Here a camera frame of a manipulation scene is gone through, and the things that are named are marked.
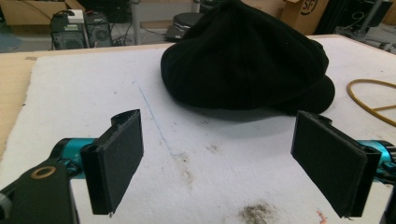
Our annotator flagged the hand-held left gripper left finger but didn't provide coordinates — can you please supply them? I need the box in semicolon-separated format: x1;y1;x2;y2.
79;108;145;217

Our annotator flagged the grey metal table leg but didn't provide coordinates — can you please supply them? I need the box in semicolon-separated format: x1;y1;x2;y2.
130;0;142;47

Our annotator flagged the round black device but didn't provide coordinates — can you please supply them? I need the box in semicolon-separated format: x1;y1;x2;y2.
163;12;204;43

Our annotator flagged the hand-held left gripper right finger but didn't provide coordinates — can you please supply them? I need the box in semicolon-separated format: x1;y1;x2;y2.
290;110;383;218

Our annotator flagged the white felt mat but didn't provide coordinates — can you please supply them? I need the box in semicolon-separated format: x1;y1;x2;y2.
0;36;396;224

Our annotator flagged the black computer tower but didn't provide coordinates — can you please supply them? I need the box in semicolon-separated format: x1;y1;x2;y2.
50;12;87;51
83;12;114;49

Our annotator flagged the cardboard box with black print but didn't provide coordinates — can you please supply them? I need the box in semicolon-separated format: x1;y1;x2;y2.
279;0;330;36

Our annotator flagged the yellow cable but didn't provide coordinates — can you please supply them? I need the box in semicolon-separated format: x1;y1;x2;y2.
346;78;396;128

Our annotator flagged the plain cardboard box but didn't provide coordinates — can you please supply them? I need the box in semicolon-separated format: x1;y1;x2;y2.
0;0;86;26

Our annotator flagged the black knit hat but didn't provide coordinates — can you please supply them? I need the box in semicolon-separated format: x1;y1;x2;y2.
160;0;336;115

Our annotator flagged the grey metal stand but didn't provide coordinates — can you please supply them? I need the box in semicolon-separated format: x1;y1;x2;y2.
354;0;385;36

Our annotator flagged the white small box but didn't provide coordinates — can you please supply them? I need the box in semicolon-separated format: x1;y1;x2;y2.
66;8;85;24

